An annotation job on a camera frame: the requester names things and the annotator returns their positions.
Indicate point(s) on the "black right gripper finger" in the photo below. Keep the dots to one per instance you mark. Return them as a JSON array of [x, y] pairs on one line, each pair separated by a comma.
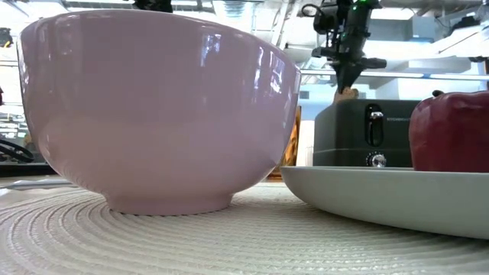
[[344, 76], [353, 74]]

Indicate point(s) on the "red apple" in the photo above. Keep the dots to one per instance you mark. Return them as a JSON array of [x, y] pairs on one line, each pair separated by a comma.
[[451, 133]]

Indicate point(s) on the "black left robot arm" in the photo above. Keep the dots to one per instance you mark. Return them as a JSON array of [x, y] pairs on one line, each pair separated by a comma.
[[153, 4]]

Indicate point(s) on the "black four-slot toaster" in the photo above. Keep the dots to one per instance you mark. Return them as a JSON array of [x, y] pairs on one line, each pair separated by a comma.
[[344, 133]]

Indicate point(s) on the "amber glass tumbler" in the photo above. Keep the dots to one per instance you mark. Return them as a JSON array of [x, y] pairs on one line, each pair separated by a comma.
[[294, 145]]

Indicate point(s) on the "pale green plate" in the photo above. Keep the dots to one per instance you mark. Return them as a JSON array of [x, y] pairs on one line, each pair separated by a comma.
[[382, 198]]

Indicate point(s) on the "pink ceramic bowl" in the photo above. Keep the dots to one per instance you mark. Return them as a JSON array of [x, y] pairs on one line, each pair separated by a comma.
[[153, 114]]

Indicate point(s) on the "white woven round placemat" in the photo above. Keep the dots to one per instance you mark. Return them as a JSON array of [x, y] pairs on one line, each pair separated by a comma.
[[229, 244]]

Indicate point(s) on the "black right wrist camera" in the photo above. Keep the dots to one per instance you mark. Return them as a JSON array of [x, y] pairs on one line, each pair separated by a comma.
[[324, 19]]

